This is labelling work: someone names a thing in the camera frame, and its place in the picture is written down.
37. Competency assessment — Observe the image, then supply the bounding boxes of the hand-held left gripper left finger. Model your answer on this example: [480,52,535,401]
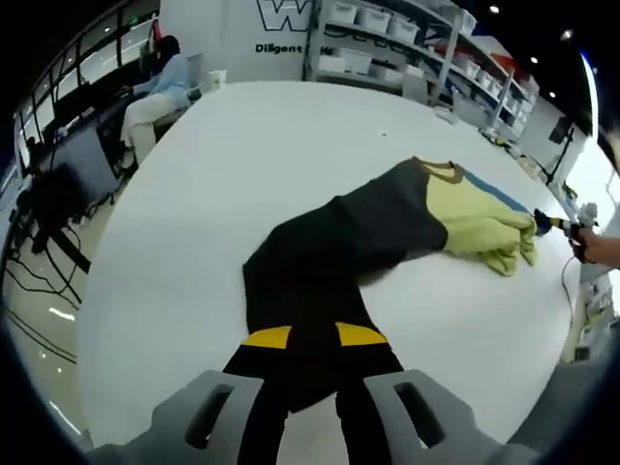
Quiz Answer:
[86,325,295,465]

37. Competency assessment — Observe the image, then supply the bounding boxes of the grey seat back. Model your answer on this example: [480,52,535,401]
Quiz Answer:
[402,72,430,106]

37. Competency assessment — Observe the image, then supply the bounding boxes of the grey metal shelf rack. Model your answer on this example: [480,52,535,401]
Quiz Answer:
[303,0,542,140]

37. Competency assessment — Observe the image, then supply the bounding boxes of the black tripod stand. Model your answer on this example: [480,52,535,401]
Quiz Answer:
[544,114,578,186]

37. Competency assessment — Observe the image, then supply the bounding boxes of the dark office desk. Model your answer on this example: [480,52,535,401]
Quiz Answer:
[46,86,146,204]

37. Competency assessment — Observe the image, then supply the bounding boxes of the black office chair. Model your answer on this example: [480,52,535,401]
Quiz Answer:
[14,167,93,301]

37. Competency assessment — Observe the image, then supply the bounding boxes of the round ceiling spot lights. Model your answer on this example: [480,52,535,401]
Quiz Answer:
[487,3,574,65]

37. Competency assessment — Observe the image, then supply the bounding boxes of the yellow blue dark garment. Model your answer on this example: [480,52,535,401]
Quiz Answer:
[241,155,539,414]

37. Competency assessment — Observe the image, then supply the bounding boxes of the person's right hand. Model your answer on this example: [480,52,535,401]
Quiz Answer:
[575,226,612,265]

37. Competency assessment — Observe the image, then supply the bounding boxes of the white office chair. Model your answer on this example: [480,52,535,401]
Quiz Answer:
[185,51,203,96]

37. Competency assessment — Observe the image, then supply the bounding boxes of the rows of white storage bins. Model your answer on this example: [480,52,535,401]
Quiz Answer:
[328,0,534,127]

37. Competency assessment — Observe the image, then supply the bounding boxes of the thin white cable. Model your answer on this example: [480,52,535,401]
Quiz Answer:
[560,254,585,304]

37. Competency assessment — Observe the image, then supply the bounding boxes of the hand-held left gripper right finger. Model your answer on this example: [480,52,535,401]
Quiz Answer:
[333,321,539,465]

